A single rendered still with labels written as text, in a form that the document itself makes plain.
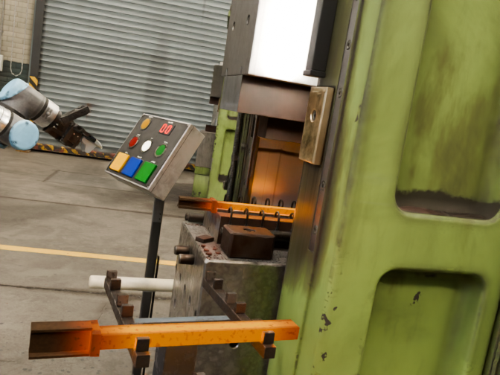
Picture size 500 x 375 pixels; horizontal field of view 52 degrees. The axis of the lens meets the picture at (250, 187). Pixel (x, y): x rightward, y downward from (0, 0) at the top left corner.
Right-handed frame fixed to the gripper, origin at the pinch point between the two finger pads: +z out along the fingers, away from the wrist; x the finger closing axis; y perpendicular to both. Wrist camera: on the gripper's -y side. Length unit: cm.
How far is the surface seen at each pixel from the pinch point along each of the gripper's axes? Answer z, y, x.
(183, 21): 289, -335, -611
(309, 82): -2, -34, 84
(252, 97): -8, -24, 74
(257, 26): -20, -36, 77
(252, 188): 26, -10, 56
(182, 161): 16.7, -9.1, 26.3
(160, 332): -29, 32, 115
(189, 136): 13.6, -17.5, 26.3
